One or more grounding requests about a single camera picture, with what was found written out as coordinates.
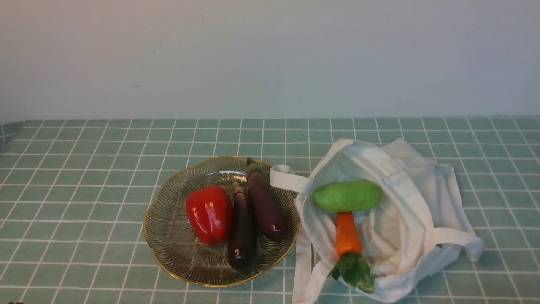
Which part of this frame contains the green cucumber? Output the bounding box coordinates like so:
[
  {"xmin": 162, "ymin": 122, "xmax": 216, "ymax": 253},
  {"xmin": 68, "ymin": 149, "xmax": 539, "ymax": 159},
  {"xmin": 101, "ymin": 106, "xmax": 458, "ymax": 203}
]
[{"xmin": 313, "ymin": 179, "xmax": 383, "ymax": 212}]

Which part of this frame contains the white cloth tote bag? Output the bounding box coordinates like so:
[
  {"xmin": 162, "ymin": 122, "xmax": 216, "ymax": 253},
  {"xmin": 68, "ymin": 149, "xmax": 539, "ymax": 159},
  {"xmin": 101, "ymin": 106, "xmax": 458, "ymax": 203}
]
[{"xmin": 270, "ymin": 138, "xmax": 486, "ymax": 304}]

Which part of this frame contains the dark purple eggplant rear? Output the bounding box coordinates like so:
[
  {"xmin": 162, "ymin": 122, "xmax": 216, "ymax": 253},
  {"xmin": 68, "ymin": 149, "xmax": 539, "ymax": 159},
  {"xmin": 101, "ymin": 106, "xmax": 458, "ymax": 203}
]
[{"xmin": 246, "ymin": 157, "xmax": 289, "ymax": 242}]

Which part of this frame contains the dark purple eggplant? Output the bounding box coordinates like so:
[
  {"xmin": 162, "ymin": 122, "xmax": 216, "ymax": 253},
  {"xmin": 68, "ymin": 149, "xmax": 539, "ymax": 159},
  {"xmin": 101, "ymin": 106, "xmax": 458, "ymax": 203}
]
[
  {"xmin": 246, "ymin": 157, "xmax": 289, "ymax": 242},
  {"xmin": 227, "ymin": 182, "xmax": 258, "ymax": 271}
]

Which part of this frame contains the red bell pepper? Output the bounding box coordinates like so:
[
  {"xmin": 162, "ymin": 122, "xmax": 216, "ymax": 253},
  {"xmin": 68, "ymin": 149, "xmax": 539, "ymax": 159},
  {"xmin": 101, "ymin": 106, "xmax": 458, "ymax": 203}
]
[{"xmin": 185, "ymin": 185, "xmax": 233, "ymax": 247}]

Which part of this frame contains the dark purple eggplant front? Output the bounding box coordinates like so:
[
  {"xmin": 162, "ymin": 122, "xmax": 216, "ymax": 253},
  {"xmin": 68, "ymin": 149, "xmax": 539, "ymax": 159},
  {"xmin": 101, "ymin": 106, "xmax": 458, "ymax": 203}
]
[{"xmin": 227, "ymin": 182, "xmax": 258, "ymax": 271}]

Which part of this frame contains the gold-rimmed glass plate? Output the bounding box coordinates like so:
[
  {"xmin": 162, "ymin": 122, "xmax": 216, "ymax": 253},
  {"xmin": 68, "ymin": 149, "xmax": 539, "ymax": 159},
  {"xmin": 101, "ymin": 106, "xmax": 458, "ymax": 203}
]
[{"xmin": 143, "ymin": 156, "xmax": 300, "ymax": 287}]

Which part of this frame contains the orange carrot with leaves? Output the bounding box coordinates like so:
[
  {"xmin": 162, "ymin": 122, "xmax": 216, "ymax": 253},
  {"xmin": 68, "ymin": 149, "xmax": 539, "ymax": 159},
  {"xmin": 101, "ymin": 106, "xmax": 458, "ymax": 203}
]
[{"xmin": 329, "ymin": 212, "xmax": 375, "ymax": 294}]

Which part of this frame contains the green checkered tablecloth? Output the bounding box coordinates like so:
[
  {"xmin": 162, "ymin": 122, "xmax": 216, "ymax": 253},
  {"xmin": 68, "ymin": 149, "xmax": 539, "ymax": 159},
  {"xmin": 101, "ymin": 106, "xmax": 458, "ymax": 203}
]
[{"xmin": 0, "ymin": 116, "xmax": 540, "ymax": 304}]

